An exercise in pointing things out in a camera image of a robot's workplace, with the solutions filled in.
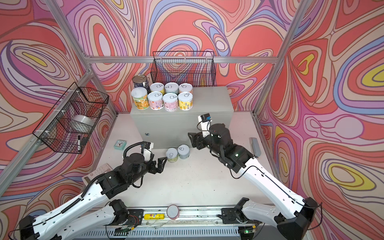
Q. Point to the black wire basket back wall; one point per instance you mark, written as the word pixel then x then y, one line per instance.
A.
pixel 193 67

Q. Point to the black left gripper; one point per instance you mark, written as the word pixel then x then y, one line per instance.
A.
pixel 159 169

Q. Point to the pink calculator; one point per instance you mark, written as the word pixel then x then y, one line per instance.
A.
pixel 98 171

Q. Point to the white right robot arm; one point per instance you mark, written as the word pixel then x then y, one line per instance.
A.
pixel 291 214

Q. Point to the dark blue tin can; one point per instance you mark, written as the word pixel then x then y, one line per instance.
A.
pixel 141 81

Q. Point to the yellow can pull tab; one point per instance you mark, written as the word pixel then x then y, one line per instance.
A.
pixel 158 87

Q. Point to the black wire basket left wall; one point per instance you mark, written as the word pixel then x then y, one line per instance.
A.
pixel 57 133

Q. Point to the teal can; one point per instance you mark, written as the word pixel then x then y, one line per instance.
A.
pixel 172 88

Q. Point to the black marker in basket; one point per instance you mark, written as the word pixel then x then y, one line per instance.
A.
pixel 79 144

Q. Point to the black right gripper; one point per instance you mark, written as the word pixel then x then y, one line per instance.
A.
pixel 196 139

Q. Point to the teal can pull tab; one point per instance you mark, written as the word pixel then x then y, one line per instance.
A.
pixel 183 152

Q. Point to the black wire basket wall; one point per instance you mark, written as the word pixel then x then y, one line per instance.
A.
pixel 57 133
pixel 193 67

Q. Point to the orange pink can pull tab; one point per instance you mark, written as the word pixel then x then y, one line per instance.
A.
pixel 185 88

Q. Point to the pink can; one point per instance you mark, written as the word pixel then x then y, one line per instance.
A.
pixel 155 100

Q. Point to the white roll in basket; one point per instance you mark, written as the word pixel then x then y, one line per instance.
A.
pixel 81 124

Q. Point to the green can pull tab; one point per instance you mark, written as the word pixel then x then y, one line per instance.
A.
pixel 172 155

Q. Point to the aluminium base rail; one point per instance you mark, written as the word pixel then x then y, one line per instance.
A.
pixel 196 222

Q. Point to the grey metal cabinet box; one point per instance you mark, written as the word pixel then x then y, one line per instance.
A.
pixel 170 129

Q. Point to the mint green alarm clock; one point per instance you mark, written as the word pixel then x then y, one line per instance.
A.
pixel 120 145

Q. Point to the pink can fruit print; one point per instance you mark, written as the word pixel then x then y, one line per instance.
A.
pixel 171 103

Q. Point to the yellow green can plastic lid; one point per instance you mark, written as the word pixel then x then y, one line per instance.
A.
pixel 140 98

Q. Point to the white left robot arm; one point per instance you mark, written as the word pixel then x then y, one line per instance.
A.
pixel 95 206

